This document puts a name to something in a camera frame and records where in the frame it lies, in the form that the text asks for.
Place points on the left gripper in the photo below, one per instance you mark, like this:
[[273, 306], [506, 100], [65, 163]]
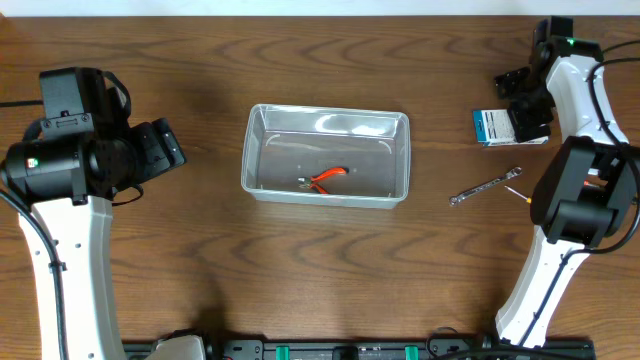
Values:
[[158, 153]]

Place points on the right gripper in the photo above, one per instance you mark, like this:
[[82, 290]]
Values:
[[522, 120]]

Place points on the white and blue box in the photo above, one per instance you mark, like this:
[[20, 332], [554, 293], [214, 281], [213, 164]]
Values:
[[493, 128]]

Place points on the silver combination wrench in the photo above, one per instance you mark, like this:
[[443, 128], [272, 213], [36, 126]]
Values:
[[457, 199]]

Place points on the yellow black screwdriver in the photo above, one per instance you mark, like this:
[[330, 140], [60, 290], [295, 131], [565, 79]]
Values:
[[527, 199]]

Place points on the clear plastic container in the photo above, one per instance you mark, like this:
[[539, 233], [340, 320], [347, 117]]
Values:
[[285, 142]]

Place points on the red handled pliers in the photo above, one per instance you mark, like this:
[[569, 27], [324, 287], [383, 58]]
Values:
[[314, 182]]

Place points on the small claw hammer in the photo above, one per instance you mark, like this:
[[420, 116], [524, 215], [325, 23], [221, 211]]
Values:
[[592, 185]]

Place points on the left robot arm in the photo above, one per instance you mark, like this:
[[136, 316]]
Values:
[[62, 179]]

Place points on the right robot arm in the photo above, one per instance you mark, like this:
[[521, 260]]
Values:
[[570, 220]]

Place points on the black mounting rail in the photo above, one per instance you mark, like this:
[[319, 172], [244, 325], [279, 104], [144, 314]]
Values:
[[435, 347]]

